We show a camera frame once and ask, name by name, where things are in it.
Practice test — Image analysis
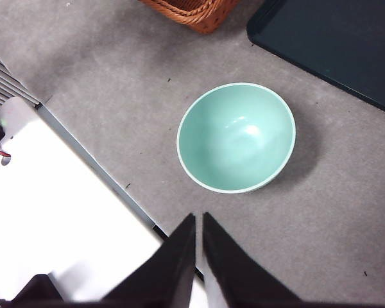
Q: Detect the white base platform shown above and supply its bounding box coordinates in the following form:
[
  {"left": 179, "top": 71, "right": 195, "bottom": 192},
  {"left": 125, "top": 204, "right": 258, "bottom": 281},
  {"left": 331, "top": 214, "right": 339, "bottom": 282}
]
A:
[{"left": 0, "top": 96, "right": 209, "bottom": 308}]

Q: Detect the brown wicker basket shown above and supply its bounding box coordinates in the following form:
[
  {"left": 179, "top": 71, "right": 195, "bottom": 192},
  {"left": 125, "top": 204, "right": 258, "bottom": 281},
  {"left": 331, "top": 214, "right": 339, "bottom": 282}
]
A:
[{"left": 137, "top": 0, "right": 242, "bottom": 35}]

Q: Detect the ribbed aluminium rail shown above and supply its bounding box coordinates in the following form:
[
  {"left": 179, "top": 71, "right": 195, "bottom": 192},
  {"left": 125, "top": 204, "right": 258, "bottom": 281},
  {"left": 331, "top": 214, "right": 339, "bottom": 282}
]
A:
[{"left": 0, "top": 47, "right": 41, "bottom": 116}]

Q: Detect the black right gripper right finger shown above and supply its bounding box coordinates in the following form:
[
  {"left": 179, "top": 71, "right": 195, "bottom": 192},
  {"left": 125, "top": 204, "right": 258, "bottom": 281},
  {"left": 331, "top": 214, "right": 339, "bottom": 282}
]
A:
[{"left": 202, "top": 211, "right": 309, "bottom": 308}]

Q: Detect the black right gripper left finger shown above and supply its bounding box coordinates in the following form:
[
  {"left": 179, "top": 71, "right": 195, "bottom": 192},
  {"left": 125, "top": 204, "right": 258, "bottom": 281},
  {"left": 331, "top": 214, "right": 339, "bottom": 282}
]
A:
[{"left": 92, "top": 213, "right": 196, "bottom": 308}]

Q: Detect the dark rectangular tray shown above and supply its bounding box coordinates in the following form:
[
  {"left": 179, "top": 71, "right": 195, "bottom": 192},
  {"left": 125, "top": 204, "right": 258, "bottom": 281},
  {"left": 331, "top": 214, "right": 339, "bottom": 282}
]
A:
[{"left": 246, "top": 0, "right": 385, "bottom": 118}]

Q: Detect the teal ceramic bowl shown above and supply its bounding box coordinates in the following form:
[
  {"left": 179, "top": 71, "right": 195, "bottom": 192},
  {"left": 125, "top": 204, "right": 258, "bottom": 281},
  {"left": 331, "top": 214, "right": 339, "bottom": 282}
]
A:
[{"left": 176, "top": 82, "right": 297, "bottom": 194}]

